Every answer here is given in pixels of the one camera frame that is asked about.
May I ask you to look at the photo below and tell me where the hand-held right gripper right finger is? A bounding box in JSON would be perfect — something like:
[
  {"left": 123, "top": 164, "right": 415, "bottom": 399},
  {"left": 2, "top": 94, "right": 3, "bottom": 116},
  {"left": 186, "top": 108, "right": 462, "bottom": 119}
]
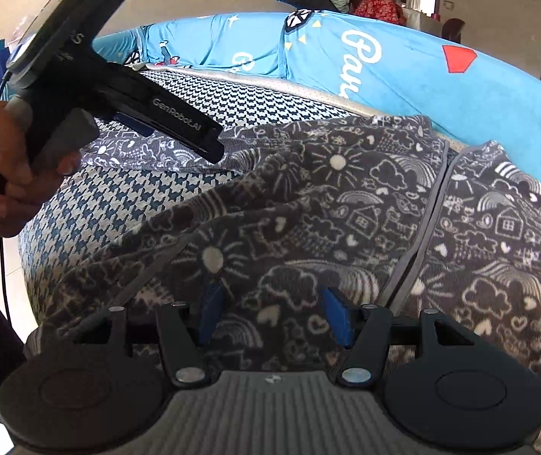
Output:
[{"left": 321, "top": 287, "right": 478, "bottom": 388}]

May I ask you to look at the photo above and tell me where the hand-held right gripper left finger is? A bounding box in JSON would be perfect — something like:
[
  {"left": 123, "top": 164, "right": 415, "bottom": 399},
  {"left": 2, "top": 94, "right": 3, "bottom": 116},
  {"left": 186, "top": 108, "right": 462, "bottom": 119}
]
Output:
[{"left": 72, "top": 279, "right": 228, "bottom": 388}]

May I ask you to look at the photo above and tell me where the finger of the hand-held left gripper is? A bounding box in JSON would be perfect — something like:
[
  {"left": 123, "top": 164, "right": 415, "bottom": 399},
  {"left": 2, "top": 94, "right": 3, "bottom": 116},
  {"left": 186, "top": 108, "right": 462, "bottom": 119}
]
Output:
[
  {"left": 114, "top": 113, "right": 154, "bottom": 137},
  {"left": 153, "top": 124, "right": 227, "bottom": 164}
]

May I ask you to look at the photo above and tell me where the grey patterned fleece garment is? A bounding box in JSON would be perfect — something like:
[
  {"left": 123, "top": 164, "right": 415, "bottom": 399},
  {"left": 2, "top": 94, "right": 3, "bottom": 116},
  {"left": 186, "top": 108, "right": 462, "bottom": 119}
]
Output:
[{"left": 23, "top": 113, "right": 541, "bottom": 455}]

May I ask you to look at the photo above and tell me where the houndstooth sofa seat cover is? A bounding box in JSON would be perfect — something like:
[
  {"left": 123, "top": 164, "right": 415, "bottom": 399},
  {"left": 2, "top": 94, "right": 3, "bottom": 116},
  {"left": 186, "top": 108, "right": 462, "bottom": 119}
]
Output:
[{"left": 16, "top": 66, "right": 541, "bottom": 330}]

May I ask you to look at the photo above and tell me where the blue printed sofa blanket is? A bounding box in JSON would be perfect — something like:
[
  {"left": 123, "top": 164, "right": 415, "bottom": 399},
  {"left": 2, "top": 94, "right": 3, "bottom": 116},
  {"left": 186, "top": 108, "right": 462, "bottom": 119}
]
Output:
[{"left": 91, "top": 9, "right": 541, "bottom": 195}]

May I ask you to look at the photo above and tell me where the brown wooden chair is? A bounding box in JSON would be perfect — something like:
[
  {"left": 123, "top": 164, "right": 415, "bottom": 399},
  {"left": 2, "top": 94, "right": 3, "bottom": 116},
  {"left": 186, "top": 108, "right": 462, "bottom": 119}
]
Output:
[{"left": 442, "top": 17, "right": 467, "bottom": 44}]

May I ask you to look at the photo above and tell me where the black cable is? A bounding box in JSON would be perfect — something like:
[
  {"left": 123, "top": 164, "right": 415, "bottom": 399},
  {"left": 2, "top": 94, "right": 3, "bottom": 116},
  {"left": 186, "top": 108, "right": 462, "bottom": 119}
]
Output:
[{"left": 0, "top": 233, "right": 16, "bottom": 330}]

